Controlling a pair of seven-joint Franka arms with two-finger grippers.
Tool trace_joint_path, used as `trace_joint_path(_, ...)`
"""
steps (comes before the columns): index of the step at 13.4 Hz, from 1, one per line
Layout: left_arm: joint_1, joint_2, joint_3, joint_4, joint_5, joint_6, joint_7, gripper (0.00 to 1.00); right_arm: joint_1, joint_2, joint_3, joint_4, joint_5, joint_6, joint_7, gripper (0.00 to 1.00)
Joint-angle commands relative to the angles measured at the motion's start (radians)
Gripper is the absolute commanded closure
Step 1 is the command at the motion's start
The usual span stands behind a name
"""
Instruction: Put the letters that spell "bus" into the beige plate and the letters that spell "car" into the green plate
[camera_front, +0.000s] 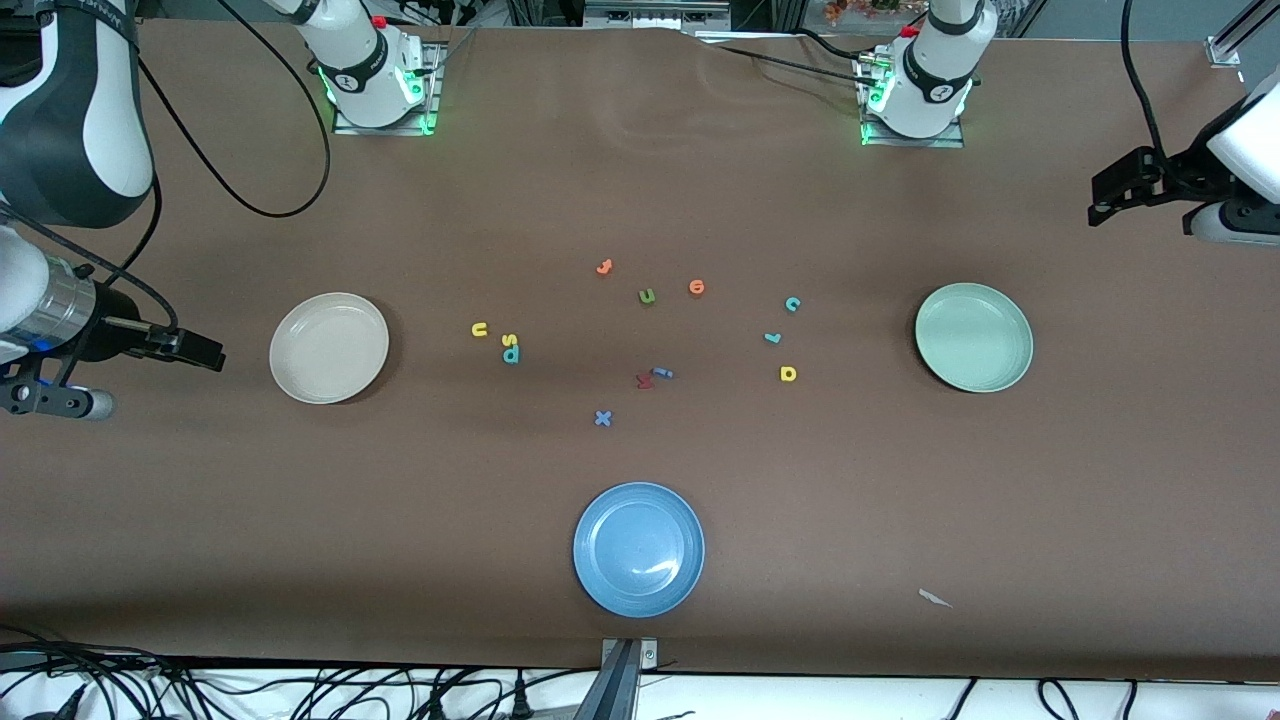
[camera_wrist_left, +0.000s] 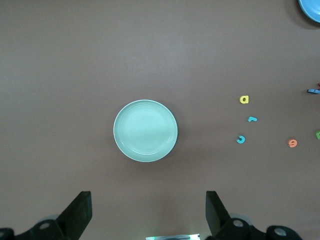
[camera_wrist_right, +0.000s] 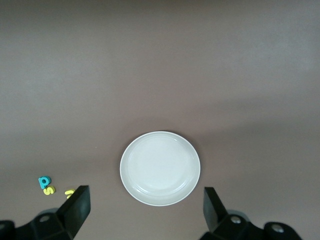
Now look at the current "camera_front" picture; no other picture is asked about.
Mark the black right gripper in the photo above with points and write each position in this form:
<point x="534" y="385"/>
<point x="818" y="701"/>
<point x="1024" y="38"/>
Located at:
<point x="108" y="334"/>

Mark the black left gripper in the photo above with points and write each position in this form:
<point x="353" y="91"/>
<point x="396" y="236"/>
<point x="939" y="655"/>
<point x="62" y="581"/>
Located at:
<point x="1187" y="172"/>

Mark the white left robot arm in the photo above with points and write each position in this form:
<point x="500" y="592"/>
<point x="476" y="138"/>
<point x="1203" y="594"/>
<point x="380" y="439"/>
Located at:
<point x="935" y="70"/>

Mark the beige brown plate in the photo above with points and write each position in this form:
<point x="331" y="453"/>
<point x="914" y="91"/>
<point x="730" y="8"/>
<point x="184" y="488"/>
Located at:
<point x="329" y="348"/>

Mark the pale green plate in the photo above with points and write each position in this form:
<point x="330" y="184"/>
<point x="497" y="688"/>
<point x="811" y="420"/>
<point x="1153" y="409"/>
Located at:
<point x="974" y="337"/>

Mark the orange artificial flowers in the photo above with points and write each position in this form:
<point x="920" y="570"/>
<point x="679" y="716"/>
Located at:
<point x="860" y="9"/>

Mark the white paper scrap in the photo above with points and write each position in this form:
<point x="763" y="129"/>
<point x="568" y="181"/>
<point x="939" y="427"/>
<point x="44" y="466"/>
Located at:
<point x="935" y="598"/>

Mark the blue plate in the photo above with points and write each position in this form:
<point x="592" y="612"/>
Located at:
<point x="639" y="549"/>

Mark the grey power strip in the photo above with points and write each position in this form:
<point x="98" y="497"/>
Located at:
<point x="655" y="14"/>

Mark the aluminium frame profile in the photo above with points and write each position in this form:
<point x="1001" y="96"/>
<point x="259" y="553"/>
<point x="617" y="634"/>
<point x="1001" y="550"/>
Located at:
<point x="1232" y="40"/>

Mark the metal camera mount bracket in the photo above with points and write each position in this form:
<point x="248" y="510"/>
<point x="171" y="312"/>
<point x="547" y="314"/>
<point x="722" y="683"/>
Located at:
<point x="628" y="655"/>

